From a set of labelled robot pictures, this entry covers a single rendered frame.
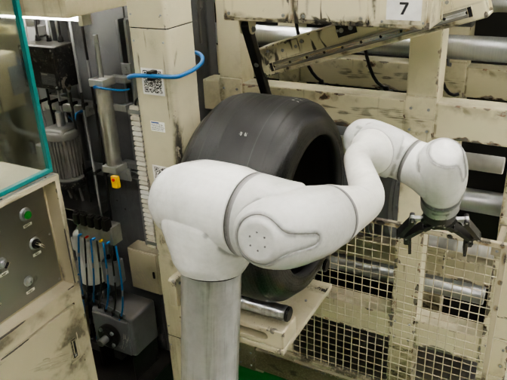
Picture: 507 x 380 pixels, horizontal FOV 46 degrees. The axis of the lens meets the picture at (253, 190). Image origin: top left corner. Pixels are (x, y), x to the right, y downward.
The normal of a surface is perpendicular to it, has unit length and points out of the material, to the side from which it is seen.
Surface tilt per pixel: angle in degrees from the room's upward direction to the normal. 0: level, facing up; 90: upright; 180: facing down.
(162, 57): 90
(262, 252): 74
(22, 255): 90
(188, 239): 87
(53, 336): 90
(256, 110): 14
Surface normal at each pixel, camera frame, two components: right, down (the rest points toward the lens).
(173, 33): 0.88, 0.17
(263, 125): -0.24, -0.65
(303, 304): -0.04, -0.91
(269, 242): -0.54, 0.19
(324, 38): -0.48, 0.39
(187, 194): -0.57, -0.25
